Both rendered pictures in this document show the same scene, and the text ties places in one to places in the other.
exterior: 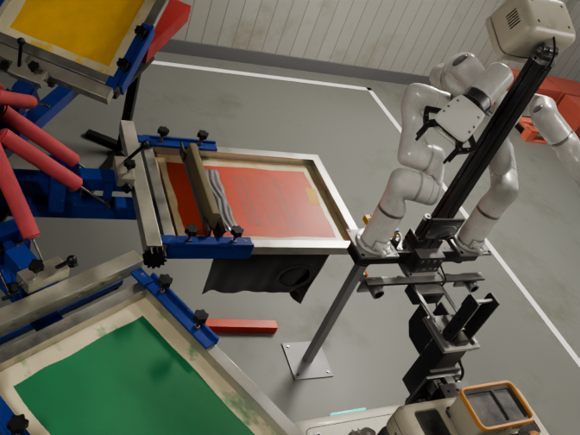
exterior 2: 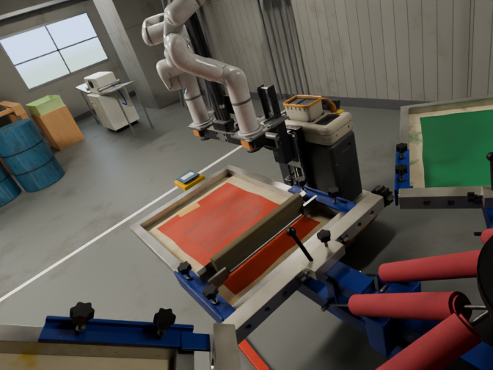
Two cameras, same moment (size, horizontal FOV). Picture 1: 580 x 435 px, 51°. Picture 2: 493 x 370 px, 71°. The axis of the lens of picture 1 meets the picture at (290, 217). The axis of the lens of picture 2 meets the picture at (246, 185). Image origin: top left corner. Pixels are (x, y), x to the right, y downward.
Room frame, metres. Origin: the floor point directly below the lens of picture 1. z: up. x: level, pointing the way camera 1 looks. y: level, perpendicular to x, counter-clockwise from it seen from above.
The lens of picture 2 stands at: (1.73, 1.32, 1.77)
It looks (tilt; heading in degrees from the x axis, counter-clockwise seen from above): 30 degrees down; 274
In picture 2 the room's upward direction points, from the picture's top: 19 degrees counter-clockwise
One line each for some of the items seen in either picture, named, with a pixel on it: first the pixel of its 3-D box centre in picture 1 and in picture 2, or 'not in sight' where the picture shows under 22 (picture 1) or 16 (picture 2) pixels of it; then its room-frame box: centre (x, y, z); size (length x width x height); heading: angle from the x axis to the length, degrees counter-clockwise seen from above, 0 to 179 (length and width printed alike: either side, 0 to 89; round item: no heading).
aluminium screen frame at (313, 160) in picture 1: (252, 197); (229, 222); (1.92, 0.17, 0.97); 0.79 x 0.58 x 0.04; 123
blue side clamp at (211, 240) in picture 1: (209, 246); (320, 202); (1.56, 0.21, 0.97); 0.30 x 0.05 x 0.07; 123
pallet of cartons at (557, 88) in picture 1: (552, 109); not in sight; (6.54, -2.11, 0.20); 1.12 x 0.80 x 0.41; 125
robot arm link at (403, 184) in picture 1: (404, 192); (235, 84); (1.74, -0.31, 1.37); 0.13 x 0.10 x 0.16; 104
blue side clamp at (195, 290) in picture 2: (179, 148); (205, 295); (2.02, 0.52, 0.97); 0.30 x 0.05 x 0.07; 123
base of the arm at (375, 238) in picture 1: (383, 229); (248, 115); (1.73, -0.31, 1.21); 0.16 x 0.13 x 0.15; 35
